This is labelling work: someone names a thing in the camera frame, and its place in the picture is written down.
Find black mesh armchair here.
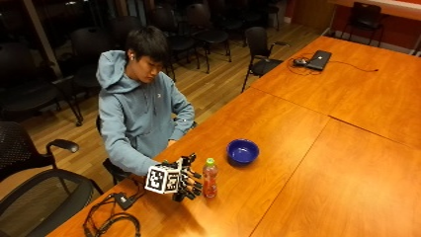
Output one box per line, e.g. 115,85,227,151
0,168,105,237
0,120,81,183

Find red drink bottle green cap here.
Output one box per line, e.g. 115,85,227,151
201,157,219,199

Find blue bowl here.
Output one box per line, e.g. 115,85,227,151
225,138,261,165

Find black laptop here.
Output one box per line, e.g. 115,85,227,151
303,49,334,72

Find black seat under person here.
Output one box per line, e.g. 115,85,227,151
94,114,134,186

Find black chair with grey armrests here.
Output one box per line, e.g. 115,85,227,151
239,26,290,94

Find black armless chair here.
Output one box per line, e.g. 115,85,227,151
339,1,386,47

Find thin black cable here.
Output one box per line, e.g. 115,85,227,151
285,53,379,77

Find the person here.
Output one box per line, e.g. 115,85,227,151
94,25,197,178

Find bundle of black cables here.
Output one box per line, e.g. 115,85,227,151
81,184,147,237

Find small black hub box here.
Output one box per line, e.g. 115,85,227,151
111,192,135,211

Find white counter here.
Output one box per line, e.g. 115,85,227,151
327,0,421,22

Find white marker cube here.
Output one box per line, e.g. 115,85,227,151
143,160,183,196

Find cluster of black chairs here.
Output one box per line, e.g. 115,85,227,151
0,0,282,128

